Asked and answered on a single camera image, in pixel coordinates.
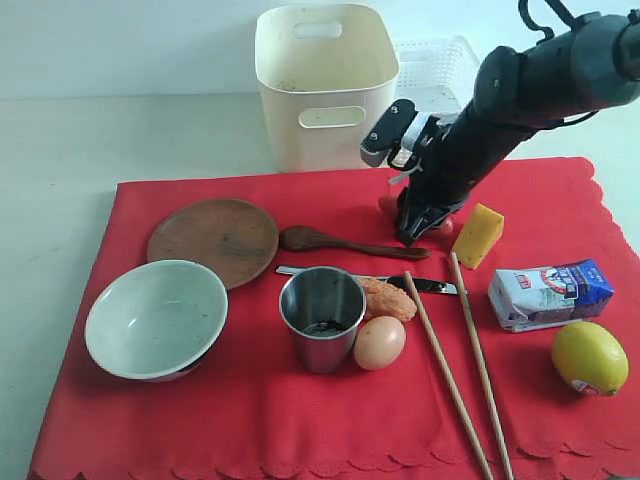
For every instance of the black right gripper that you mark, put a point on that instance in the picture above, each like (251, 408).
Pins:
(451, 166)

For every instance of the red sausage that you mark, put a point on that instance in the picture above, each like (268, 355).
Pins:
(388, 205)

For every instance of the yellow cheese wedge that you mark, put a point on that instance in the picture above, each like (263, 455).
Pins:
(478, 236)

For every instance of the orange fried food piece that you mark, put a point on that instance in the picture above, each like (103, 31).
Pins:
(383, 299)

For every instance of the stainless steel cup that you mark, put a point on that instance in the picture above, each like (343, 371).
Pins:
(323, 308)

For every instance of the brown egg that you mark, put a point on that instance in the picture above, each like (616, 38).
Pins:
(379, 343)

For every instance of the blue white milk carton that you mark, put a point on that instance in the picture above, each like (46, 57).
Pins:
(548, 297)

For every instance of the yellow lemon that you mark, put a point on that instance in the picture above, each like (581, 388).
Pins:
(590, 359)

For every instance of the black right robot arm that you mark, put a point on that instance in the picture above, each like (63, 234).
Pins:
(560, 81)

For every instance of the steel table knife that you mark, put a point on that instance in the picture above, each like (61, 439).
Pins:
(422, 285)

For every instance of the dark wooden spoon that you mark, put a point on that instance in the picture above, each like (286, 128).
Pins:
(304, 238)

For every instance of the white perforated plastic basket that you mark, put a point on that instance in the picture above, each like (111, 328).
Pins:
(437, 75)

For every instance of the left wooden chopstick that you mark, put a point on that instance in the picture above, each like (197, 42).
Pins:
(449, 378)

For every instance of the wooden chopstick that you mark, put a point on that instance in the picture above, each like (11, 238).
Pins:
(449, 378)
(481, 365)

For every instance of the cream plastic bin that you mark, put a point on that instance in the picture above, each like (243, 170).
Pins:
(326, 74)

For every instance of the red scalloped table cloth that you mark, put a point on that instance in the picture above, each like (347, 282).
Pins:
(250, 410)

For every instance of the brown wooden plate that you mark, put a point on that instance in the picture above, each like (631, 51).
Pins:
(234, 238)

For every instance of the right wooden chopstick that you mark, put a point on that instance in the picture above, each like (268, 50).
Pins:
(481, 365)

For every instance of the white ceramic bowl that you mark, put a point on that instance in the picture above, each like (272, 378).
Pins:
(158, 321)

